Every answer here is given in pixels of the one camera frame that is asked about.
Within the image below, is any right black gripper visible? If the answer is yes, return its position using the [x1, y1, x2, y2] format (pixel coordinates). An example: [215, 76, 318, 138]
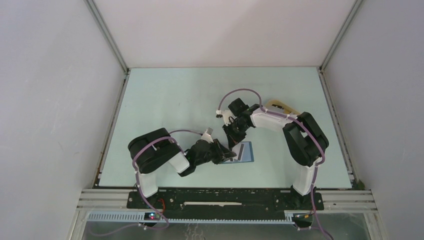
[222, 120, 250, 149]

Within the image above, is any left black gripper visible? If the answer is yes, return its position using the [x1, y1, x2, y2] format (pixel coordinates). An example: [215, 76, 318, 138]
[194, 138, 236, 166]

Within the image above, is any blue card holder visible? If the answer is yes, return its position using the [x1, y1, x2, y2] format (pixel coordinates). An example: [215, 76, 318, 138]
[222, 141, 254, 164]

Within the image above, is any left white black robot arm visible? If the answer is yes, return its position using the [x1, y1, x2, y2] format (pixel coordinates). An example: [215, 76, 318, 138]
[128, 128, 237, 208]

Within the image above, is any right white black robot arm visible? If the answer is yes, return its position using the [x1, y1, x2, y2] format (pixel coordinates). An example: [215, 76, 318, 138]
[216, 98, 329, 209]

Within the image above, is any black striped card in tray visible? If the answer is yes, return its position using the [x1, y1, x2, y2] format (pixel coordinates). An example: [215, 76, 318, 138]
[270, 104, 284, 111]

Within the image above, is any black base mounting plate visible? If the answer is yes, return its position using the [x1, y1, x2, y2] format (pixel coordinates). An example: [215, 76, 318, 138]
[126, 187, 325, 221]

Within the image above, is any beige oval tray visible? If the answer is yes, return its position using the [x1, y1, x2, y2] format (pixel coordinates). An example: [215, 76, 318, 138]
[265, 99, 301, 115]

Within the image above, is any left controller board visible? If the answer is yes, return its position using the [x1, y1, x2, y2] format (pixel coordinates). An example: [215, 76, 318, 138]
[144, 212, 162, 221]

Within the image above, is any controller board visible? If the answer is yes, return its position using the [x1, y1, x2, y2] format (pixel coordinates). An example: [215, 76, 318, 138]
[144, 212, 162, 221]
[292, 213, 314, 222]

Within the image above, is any right controller board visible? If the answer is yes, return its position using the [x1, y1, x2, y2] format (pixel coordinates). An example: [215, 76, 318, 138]
[292, 213, 314, 222]

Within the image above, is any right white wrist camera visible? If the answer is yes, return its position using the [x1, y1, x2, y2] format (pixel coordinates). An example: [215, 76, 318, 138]
[216, 110, 237, 126]

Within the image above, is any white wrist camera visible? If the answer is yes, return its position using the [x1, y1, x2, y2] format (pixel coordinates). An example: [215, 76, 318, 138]
[216, 110, 237, 126]
[200, 127, 214, 143]

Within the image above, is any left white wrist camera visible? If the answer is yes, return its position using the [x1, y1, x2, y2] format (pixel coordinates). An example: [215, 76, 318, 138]
[200, 127, 214, 143]

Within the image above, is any aluminium frame rail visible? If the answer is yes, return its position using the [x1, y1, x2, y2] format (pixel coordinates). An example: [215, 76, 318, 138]
[76, 188, 378, 214]

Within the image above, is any white cable duct strip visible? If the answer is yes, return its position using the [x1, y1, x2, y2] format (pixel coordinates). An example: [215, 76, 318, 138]
[86, 211, 294, 225]

